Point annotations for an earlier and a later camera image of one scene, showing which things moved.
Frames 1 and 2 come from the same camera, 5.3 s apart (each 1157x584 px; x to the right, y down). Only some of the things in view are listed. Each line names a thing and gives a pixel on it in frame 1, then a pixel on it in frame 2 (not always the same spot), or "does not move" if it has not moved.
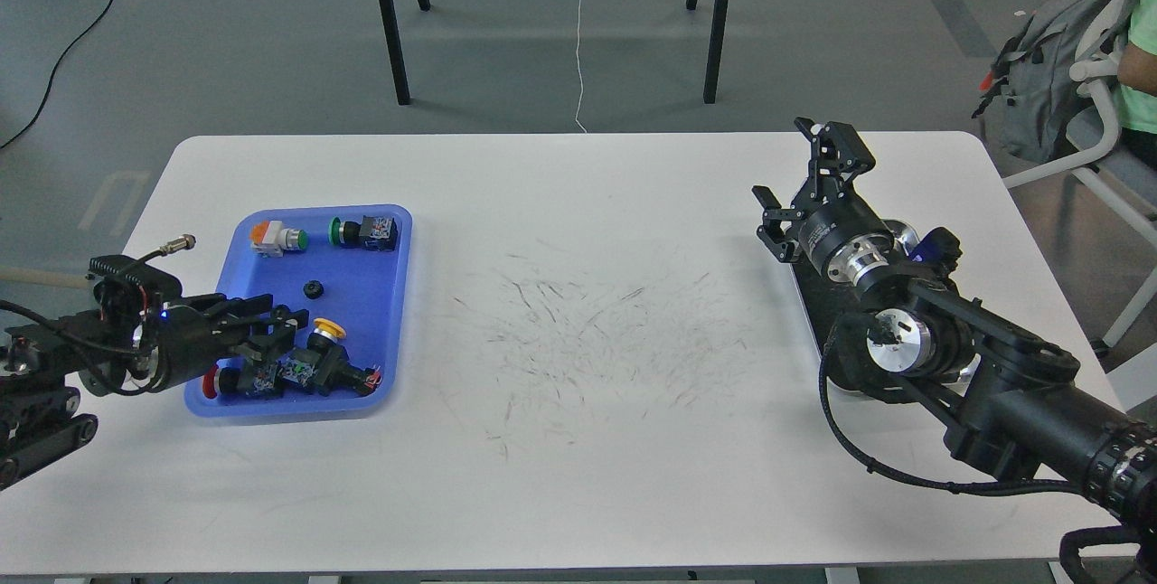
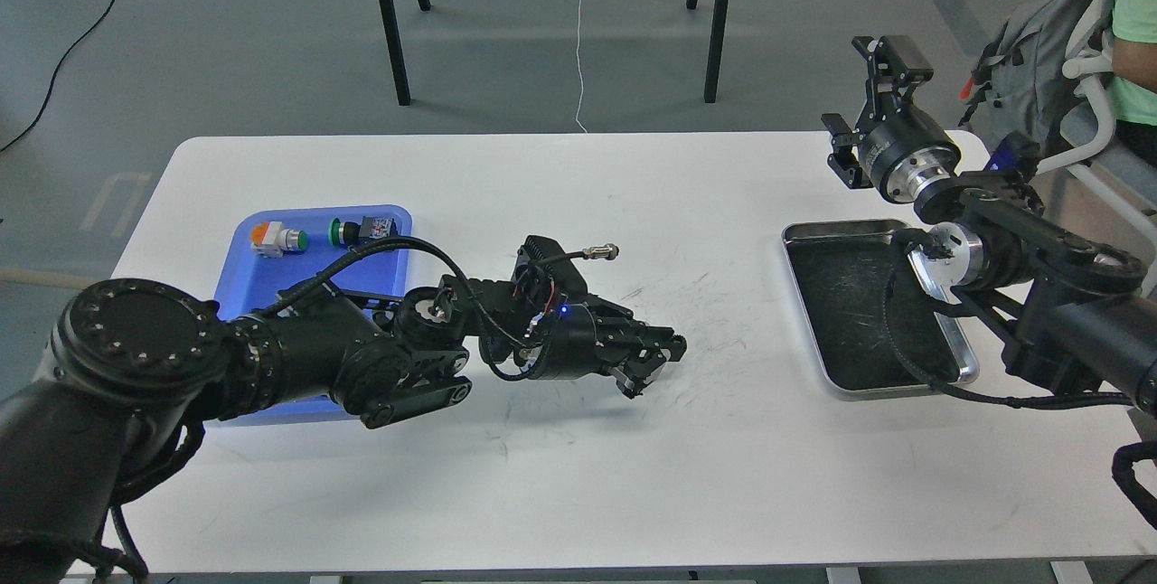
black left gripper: x=193 y=333 -> x=583 y=338
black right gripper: x=848 y=239 -> x=908 y=154
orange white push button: x=270 y=240 does not move
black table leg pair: x=387 y=6 does not move
